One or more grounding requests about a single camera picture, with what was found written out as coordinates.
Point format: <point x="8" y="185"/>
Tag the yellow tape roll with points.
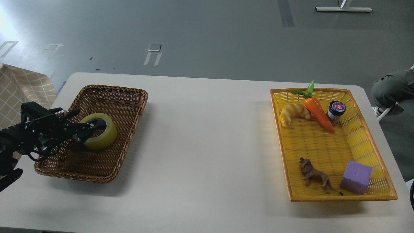
<point x="105" y="139"/>

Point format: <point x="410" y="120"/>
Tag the brown toy lion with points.
<point x="310" y="173"/>

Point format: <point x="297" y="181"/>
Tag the toy croissant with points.
<point x="289" y="111"/>

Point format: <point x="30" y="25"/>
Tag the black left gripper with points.
<point x="54" y="134"/>

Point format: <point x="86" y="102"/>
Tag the beige checkered cloth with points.
<point x="18" y="86"/>

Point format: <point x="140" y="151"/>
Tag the purple foam cube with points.
<point x="356" y="177"/>

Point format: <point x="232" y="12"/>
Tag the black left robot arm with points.
<point x="40" y="135"/>

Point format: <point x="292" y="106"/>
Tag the white metal stand base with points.
<point x="344" y="6"/>

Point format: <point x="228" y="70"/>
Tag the brown wicker basket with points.
<point x="76" y="162"/>

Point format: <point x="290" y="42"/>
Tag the small dark jar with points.
<point x="335" y="110"/>

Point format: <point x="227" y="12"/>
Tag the yellow plastic basket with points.
<point x="330" y="153"/>

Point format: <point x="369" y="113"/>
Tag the toy carrot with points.
<point x="314" y="107"/>

